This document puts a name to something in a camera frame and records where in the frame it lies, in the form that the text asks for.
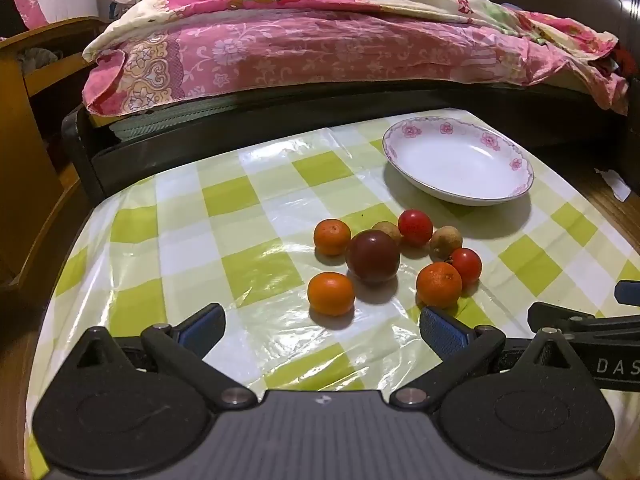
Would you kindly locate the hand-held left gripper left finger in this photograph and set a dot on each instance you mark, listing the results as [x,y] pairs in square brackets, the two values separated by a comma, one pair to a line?
[202,331]

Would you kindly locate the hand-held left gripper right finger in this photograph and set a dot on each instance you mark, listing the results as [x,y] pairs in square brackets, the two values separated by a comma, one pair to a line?
[442,332]

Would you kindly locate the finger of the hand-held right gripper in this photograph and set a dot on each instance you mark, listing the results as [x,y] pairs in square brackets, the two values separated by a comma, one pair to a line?
[560,312]
[629,292]

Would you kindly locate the large orange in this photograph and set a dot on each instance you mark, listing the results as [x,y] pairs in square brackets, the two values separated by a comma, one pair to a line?
[439,285]

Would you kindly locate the red tomato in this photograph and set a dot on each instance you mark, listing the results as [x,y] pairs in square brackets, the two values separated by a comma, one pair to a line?
[415,227]
[468,266]

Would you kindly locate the brown longan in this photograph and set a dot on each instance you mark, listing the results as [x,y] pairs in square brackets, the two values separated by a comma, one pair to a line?
[445,241]
[389,229]

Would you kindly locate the dark purple plum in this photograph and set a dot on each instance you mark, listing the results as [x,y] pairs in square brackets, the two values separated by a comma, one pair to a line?
[372,256]

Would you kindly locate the small orange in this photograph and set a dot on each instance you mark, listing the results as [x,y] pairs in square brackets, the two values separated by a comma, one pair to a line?
[332,237]
[331,294]

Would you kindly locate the white floral plate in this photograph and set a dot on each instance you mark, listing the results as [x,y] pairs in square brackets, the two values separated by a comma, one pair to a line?
[450,160]

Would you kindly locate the white paper scrap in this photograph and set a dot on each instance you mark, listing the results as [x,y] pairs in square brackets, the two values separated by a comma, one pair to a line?
[614,184]

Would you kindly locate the green woven bed mat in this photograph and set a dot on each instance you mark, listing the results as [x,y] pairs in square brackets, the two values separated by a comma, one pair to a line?
[165,122]

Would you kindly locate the dark red cloth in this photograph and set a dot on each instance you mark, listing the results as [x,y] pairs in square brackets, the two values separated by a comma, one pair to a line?
[625,62]

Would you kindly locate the wooden chair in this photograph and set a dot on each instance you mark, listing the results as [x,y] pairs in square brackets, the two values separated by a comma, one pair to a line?
[20,160]

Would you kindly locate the pink floral blanket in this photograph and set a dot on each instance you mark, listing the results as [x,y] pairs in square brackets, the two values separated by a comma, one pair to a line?
[300,45]

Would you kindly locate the grey clothes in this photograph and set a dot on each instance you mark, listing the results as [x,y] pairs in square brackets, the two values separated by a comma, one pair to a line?
[37,59]

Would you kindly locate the pink patterned cloth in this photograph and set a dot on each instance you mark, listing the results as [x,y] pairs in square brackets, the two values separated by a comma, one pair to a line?
[27,2]

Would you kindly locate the dark wooden bed frame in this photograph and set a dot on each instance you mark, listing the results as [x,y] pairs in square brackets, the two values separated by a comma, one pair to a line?
[200,145]

